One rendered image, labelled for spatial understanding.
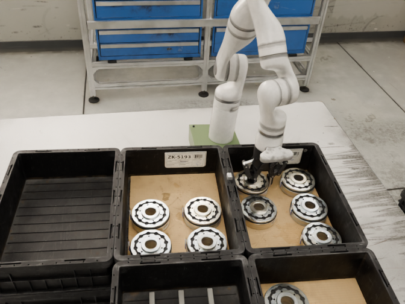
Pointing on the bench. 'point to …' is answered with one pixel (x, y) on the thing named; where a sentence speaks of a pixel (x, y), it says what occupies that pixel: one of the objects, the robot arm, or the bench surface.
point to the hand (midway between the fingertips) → (261, 181)
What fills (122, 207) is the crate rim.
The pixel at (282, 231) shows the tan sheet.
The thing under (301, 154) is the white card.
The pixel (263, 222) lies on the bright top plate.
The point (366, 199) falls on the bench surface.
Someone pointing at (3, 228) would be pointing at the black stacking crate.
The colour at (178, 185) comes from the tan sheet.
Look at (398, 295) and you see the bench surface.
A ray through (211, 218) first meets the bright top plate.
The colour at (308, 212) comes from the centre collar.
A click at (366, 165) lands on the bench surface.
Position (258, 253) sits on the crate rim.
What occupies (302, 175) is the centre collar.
